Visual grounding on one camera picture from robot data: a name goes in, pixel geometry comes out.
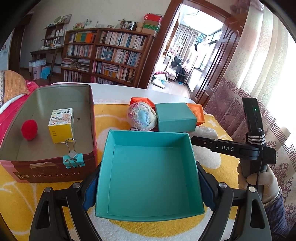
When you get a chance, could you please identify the clear plastic bag wad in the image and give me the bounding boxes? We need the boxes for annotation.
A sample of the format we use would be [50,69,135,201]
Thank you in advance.
[189,126,218,140]

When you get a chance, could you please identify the orange rubber cube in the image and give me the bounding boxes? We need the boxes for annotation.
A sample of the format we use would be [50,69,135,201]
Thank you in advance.
[129,97,155,109]
[187,103,205,126]

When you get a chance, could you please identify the yellow green medicine box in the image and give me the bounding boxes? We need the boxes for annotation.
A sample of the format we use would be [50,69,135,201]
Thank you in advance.
[48,108,74,144]

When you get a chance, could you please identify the teal cardboard box lid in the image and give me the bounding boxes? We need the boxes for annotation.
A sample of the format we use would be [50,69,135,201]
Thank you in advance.
[155,102,197,133]

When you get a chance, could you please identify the teal cardboard box tray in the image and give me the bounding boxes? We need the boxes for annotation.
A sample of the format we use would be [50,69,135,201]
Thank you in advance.
[95,130,204,222]

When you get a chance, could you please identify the red pompom ball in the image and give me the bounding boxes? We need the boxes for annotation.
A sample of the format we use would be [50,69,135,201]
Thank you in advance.
[21,120,38,141]

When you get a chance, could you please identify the pastel knitted sock ball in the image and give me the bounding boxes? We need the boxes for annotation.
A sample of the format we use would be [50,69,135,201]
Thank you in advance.
[127,101,158,131]

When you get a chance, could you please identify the gloved right hand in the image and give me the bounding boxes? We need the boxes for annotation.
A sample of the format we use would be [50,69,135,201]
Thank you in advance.
[237,164,280,204]

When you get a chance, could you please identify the yellow white towel mat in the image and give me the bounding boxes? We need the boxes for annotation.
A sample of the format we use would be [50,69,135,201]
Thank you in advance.
[0,102,241,241]

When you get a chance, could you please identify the teal binder clip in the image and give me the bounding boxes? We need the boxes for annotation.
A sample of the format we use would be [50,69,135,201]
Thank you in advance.
[63,138,85,169]

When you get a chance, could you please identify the purple patterned curtain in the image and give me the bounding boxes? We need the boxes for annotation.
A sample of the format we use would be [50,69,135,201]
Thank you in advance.
[205,78,295,229]

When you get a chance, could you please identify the red metal tin box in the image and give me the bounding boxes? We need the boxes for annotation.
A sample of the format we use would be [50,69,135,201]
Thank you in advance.
[1,83,97,183]

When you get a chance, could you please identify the dark wooden door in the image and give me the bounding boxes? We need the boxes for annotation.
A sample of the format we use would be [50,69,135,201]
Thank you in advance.
[190,13,247,107]

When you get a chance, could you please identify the bed with red blanket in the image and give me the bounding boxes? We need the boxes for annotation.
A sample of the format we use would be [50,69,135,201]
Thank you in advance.
[0,70,38,143]

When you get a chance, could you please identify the orange checked pillow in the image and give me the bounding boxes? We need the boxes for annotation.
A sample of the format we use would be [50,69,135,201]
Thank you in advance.
[1,70,29,105]

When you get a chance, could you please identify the dark wooden desk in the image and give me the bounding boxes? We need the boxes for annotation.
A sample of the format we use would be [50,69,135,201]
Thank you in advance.
[31,47,63,85]

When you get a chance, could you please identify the stacked gift boxes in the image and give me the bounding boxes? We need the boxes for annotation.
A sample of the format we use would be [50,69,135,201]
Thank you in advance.
[142,13,163,38]

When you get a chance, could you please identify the wooden bookshelf with books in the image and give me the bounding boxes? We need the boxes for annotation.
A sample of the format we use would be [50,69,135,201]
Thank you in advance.
[61,28,153,87]

